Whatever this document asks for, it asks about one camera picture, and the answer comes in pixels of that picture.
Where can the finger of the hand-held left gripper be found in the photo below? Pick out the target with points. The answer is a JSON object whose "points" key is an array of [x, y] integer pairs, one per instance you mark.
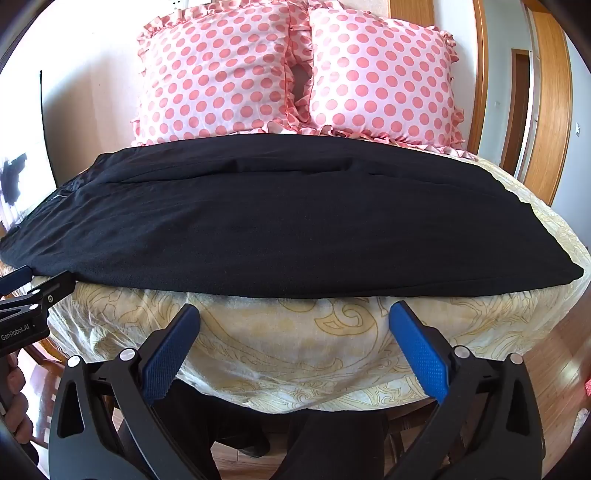
{"points": [[16, 278], [48, 295]]}

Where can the yellow patterned bed sheet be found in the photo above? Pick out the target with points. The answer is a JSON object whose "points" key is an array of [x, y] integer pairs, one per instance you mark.
{"points": [[300, 350]]}

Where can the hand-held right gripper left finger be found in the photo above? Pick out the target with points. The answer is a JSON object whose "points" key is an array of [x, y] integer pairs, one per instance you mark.
{"points": [[168, 353]]}

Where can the window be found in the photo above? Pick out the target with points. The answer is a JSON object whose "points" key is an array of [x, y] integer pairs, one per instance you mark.
{"points": [[18, 138]]}

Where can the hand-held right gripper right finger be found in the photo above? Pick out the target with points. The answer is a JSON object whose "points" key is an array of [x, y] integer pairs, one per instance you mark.
{"points": [[420, 353]]}

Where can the red item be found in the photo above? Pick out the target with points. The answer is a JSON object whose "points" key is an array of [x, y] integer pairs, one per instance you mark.
{"points": [[587, 386]]}

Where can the wooden door frame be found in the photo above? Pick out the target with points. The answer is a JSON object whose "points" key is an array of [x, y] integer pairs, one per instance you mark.
{"points": [[551, 92]]}

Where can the white wall socket panel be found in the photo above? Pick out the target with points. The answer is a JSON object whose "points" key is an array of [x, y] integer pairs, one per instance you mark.
{"points": [[191, 3]]}

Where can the pink polka dot pillow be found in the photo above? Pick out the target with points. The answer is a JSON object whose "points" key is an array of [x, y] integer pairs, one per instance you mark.
{"points": [[383, 78], [217, 69]]}

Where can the brown door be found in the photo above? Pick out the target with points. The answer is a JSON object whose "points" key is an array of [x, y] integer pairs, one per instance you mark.
{"points": [[517, 106]]}

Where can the person's left hand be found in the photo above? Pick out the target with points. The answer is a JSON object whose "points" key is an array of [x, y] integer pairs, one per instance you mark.
{"points": [[16, 410]]}

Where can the black pants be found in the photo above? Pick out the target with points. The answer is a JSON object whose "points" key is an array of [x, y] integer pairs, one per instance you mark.
{"points": [[277, 221]]}

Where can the person's dark trouser legs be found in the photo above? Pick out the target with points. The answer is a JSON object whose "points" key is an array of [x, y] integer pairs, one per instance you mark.
{"points": [[295, 443]]}

